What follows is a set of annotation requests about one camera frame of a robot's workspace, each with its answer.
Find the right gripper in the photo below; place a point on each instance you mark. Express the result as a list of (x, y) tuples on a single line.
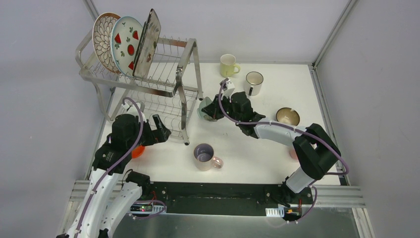
[(214, 109)]

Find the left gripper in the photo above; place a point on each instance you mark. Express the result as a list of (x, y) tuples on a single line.
[(154, 134)]

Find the square flower pattern plate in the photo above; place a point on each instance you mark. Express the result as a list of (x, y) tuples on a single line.
[(147, 45)]

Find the watermelon pattern round plate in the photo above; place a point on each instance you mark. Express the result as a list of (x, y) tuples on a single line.
[(125, 38)]

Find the floral petal brown-rim plate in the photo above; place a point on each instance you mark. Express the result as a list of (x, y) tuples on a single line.
[(101, 34)]

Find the mint green bowl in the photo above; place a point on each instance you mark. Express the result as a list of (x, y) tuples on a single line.
[(202, 115)]

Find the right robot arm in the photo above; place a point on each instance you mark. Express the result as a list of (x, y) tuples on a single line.
[(315, 150)]

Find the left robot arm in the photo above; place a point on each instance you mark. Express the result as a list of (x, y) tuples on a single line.
[(97, 218)]

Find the stainless steel dish rack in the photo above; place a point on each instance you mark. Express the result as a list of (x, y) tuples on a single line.
[(171, 90)]

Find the orange plastic bowl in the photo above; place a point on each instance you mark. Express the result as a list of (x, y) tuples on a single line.
[(137, 152)]

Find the pink iridescent mug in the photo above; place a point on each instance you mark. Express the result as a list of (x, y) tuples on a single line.
[(205, 159)]

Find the yellow mug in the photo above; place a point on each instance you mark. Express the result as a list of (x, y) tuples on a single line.
[(228, 66)]

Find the white mug dark rim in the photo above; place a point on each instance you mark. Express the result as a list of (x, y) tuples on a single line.
[(253, 84)]

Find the brown patterned small bowl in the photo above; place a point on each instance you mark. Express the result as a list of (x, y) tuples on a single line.
[(288, 116)]

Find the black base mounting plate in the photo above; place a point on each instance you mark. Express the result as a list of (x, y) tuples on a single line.
[(228, 199)]

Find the pink cup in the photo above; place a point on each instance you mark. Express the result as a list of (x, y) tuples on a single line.
[(293, 154)]

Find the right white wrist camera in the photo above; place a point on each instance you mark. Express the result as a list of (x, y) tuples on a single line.
[(227, 88)]

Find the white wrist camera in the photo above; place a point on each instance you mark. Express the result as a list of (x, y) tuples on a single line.
[(227, 88), (131, 109)]

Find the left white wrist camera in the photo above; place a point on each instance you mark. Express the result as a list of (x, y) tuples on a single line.
[(131, 109)]

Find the aluminium frame rail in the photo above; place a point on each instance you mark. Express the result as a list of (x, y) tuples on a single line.
[(322, 103)]

